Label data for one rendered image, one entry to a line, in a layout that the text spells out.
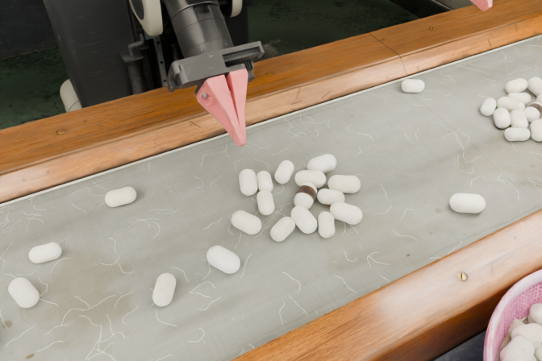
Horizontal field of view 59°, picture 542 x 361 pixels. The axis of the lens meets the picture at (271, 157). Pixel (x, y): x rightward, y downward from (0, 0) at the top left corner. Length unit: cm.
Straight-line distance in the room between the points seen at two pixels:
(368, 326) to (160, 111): 39
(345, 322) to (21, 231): 36
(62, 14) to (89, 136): 71
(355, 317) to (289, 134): 29
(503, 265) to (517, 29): 54
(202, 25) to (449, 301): 37
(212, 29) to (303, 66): 25
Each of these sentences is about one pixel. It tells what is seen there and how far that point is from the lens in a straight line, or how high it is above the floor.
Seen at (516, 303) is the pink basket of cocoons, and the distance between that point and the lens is 52.
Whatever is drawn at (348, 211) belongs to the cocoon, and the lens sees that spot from 54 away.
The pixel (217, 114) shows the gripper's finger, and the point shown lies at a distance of 55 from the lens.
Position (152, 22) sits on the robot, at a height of 69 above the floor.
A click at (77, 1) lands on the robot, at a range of 133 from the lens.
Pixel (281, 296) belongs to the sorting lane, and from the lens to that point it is 49.
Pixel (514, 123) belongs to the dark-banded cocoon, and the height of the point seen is 75.
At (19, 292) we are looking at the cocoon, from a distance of 52.
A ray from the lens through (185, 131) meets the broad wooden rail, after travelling 65.
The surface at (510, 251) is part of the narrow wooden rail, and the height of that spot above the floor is 76.
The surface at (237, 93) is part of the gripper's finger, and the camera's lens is 52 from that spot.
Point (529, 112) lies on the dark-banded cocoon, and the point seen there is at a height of 76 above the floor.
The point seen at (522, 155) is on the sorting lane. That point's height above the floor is 74.
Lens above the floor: 116
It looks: 42 degrees down
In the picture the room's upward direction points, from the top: straight up
